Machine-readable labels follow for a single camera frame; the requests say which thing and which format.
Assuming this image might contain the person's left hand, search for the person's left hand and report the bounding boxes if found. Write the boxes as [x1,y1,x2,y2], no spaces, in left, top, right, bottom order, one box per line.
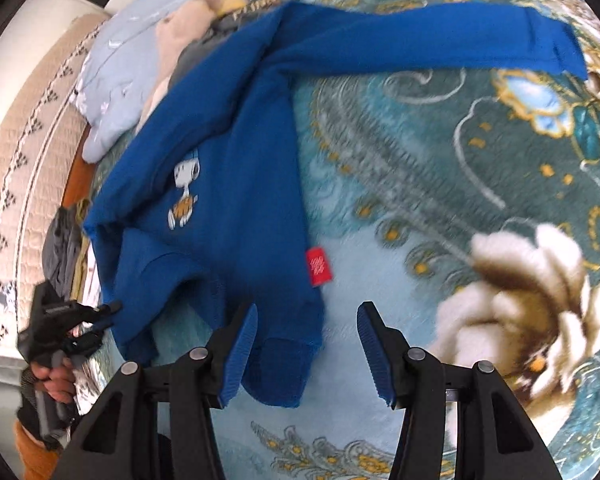
[32,362,78,406]

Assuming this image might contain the grey folded clothes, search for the grey folded clothes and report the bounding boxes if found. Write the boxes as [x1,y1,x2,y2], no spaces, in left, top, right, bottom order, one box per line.
[42,205,88,301]

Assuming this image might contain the wooden bed frame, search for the wooden bed frame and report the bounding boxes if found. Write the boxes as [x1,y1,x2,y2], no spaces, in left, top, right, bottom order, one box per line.
[62,160,98,211]

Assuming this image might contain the light blue pillow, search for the light blue pillow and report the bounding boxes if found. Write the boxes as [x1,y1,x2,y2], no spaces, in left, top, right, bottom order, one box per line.
[72,0,406,163]

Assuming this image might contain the teal floral blanket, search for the teal floral blanket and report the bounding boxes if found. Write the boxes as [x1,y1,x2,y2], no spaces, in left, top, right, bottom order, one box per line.
[80,0,600,480]

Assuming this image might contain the beige garment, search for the beige garment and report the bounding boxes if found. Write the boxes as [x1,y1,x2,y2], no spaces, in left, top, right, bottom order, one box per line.
[140,0,253,126]

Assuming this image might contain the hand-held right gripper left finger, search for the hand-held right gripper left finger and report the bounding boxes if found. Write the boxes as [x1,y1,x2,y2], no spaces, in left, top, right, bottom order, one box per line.
[52,304,259,480]

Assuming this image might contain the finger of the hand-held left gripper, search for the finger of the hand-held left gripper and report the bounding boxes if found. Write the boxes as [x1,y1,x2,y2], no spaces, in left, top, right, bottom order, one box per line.
[67,301,123,331]
[62,334,103,358]

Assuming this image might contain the blue sweater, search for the blue sweater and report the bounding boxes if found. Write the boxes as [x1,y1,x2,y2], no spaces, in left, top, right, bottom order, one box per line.
[82,0,590,408]

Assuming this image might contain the beige quilted bed cover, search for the beige quilted bed cover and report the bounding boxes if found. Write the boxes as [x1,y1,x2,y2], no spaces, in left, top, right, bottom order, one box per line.
[0,12,111,356]

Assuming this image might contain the grey printed garment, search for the grey printed garment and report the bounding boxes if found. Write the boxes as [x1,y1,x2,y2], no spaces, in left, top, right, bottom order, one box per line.
[167,0,281,91]

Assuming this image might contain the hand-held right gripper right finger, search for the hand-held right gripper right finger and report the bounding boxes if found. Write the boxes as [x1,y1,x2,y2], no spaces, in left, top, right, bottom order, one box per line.
[356,302,566,480]

